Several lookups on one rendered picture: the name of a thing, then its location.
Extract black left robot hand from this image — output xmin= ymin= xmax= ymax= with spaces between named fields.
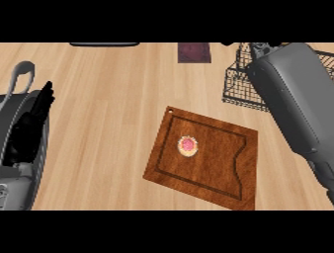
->
xmin=0 ymin=80 xmax=55 ymax=168

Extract pink and yellow squash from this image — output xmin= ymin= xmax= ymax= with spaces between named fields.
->
xmin=175 ymin=134 xmax=199 ymax=158

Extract brown wooden cutting board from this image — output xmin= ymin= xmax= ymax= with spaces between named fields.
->
xmin=141 ymin=105 xmax=259 ymax=211

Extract dark purple flat block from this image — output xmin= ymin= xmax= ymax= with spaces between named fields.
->
xmin=175 ymin=42 xmax=212 ymax=64

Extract dark grey flat tray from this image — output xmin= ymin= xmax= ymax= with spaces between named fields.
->
xmin=67 ymin=42 xmax=141 ymax=47

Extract black wire tiered basket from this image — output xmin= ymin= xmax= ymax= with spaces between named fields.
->
xmin=221 ymin=42 xmax=334 ymax=114

